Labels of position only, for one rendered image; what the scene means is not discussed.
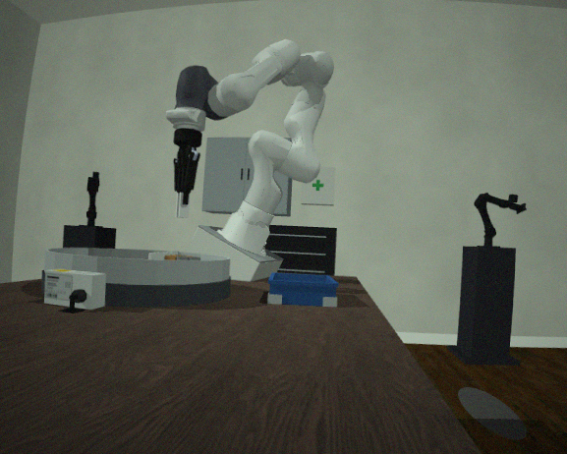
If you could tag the blue open crate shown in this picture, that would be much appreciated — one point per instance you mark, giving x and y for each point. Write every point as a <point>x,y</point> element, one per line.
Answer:
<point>302,290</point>

